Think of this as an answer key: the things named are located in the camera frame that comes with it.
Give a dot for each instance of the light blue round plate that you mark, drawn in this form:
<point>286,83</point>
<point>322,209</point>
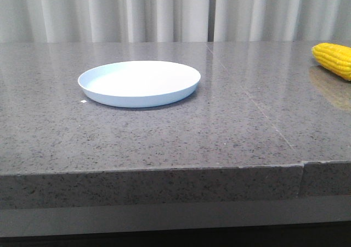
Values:
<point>139,84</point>

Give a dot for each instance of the yellow corn cob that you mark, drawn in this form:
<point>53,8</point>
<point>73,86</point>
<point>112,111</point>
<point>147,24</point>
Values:
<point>333,57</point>

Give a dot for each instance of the white curtain right panel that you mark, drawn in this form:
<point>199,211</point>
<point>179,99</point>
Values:
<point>278,20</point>

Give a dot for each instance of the white curtain panel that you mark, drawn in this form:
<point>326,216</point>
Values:
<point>105,20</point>
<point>278,20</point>

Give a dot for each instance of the white curtain left panel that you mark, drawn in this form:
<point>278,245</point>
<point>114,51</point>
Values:
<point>105,20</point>

